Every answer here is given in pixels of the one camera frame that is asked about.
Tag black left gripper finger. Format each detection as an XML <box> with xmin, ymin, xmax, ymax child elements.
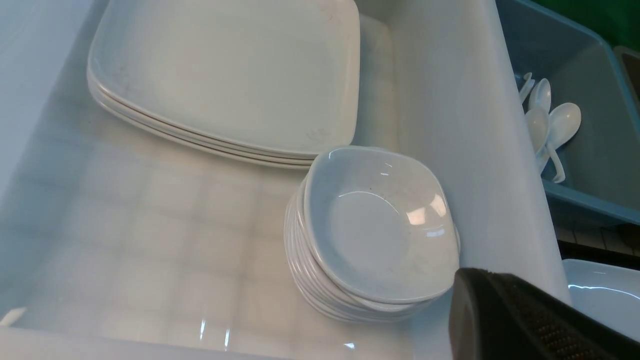
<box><xmin>448</xmin><ymin>268</ymin><xmax>640</xmax><ymax>360</ymax></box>

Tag white square rice plate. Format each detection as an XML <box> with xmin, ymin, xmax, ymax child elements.
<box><xmin>562</xmin><ymin>259</ymin><xmax>640</xmax><ymax>341</ymax></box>

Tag black serving tray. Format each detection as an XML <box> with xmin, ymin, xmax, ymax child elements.
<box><xmin>553</xmin><ymin>223</ymin><xmax>640</xmax><ymax>271</ymax></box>

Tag stack of white bowls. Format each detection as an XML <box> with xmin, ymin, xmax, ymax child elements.
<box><xmin>283</xmin><ymin>146</ymin><xmax>462</xmax><ymax>324</ymax></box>

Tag blue plastic bin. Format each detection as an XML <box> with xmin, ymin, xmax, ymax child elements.
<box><xmin>495</xmin><ymin>0</ymin><xmax>640</xmax><ymax>227</ymax></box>

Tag white spoon long centre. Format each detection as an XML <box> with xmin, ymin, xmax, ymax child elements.
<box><xmin>528</xmin><ymin>78</ymin><xmax>552</xmax><ymax>114</ymax></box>

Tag white spoon short middle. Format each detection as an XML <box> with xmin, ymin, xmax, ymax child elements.
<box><xmin>518</xmin><ymin>72</ymin><xmax>536</xmax><ymax>104</ymax></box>

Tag brown plastic bin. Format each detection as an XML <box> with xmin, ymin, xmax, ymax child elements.
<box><xmin>613</xmin><ymin>45</ymin><xmax>640</xmax><ymax>113</ymax></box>

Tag stack of white square plates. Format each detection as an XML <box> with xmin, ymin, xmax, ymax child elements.
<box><xmin>86</xmin><ymin>0</ymin><xmax>361</xmax><ymax>169</ymax></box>

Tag green cloth backdrop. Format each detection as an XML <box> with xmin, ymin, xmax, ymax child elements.
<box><xmin>535</xmin><ymin>0</ymin><xmax>640</xmax><ymax>51</ymax></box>

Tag large white plastic tub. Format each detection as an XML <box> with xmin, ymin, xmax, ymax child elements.
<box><xmin>1</xmin><ymin>0</ymin><xmax>571</xmax><ymax>360</ymax></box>

